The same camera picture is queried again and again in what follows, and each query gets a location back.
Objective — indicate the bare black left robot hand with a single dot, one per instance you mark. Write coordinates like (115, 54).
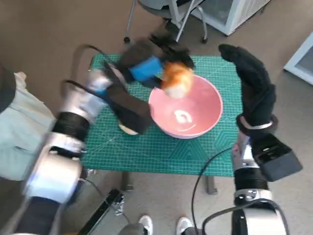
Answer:
(146, 68)

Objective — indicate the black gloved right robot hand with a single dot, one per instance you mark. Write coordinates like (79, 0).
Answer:
(256, 93)

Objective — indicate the long striped bread loaf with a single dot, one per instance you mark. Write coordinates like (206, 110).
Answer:
(176, 80)

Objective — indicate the pink bowl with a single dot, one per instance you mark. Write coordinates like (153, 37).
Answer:
(195, 105)

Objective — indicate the round bread bun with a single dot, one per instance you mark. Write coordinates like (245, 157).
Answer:
(127, 130)

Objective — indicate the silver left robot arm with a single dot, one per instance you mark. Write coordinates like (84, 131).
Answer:
(49, 171)

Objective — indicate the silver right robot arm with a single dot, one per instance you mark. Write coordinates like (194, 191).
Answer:
(249, 181)

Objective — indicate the white vented appliance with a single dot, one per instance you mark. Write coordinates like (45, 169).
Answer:
(303, 63)

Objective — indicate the silver metal rod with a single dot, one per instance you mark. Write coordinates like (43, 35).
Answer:
(183, 27)

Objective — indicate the grey office chair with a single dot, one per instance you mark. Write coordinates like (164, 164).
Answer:
(156, 9)

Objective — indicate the white mesh-front cabinet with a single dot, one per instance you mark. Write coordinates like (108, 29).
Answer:
(239, 14)

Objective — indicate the green cutting mat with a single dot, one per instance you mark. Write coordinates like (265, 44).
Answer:
(146, 151)

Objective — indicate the grey table leg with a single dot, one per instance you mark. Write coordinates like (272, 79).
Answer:
(127, 181)
(212, 186)

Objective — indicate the crumpled silver foil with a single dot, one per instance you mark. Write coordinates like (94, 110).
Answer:
(119, 206)

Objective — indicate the black metal bar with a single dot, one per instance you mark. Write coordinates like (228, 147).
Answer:
(102, 213)

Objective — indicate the white shoe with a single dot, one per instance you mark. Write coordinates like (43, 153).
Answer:
(183, 225)
(146, 224)

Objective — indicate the dark grey leg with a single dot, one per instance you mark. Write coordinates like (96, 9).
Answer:
(132, 230)
(193, 232)

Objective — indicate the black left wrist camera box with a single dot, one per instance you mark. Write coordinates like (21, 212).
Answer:
(129, 110)

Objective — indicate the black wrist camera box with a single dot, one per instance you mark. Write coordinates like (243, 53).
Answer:
(129, 110)
(278, 159)

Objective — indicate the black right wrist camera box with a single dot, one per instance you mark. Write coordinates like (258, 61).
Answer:
(278, 159)

